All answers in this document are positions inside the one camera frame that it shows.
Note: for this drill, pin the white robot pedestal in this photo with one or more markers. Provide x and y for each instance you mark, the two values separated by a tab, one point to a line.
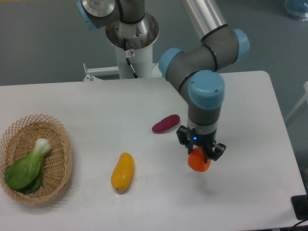
133	44

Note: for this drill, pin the white furniture frame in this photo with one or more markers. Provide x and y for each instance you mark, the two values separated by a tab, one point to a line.
298	108

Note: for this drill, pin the yellow mango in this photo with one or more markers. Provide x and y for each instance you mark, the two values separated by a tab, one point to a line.
123	172

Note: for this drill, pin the blue plastic bag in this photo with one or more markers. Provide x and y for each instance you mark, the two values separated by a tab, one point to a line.
298	9

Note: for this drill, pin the purple sweet potato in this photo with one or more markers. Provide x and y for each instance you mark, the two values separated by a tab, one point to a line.
166	123

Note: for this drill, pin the black device at edge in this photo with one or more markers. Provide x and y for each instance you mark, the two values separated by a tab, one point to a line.
300	206

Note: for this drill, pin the green bok choy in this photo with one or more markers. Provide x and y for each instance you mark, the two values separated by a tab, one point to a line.
26	174

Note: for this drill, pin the orange fruit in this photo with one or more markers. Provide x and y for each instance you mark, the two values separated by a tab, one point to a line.
197	160

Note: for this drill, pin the woven bamboo basket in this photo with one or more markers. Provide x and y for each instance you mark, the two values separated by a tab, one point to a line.
19	139

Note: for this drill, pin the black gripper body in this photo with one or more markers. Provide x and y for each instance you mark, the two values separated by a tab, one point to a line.
203	137

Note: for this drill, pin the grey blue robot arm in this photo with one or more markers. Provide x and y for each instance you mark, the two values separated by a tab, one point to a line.
194	75

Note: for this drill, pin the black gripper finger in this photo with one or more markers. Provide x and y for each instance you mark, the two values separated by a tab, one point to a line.
184	138
213	151

